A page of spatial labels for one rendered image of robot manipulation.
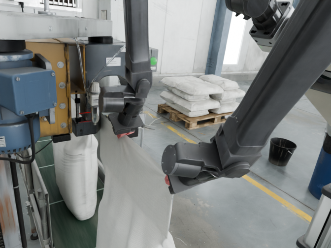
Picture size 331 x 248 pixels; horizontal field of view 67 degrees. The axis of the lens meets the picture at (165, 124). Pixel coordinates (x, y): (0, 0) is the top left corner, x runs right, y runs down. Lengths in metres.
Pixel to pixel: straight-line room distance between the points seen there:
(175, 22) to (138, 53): 5.43
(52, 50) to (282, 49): 0.71
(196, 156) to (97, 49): 0.58
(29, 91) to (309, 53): 0.53
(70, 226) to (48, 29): 1.08
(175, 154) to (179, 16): 5.75
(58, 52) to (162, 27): 5.08
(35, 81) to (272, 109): 0.48
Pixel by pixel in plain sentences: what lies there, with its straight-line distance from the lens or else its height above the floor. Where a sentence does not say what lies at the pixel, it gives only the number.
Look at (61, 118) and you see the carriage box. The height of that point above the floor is 1.09.
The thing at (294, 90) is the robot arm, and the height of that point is 1.37.
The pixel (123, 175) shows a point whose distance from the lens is 0.91.
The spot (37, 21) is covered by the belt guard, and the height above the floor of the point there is 1.40.
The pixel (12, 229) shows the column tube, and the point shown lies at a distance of 1.22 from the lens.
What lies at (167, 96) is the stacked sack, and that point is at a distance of 4.01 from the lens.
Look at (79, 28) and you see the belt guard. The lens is 0.82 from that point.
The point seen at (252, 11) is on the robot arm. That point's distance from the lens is 0.79.
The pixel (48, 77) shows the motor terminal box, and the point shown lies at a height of 1.29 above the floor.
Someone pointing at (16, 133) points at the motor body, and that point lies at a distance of 0.72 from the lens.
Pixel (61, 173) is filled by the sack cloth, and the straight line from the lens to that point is 1.45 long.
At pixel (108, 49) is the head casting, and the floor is 1.32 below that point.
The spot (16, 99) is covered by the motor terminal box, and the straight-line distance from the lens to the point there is 0.61.
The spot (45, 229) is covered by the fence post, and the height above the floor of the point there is 0.51.
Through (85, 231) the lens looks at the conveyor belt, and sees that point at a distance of 1.49.
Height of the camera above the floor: 1.44
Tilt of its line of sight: 22 degrees down
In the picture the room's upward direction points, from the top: 6 degrees clockwise
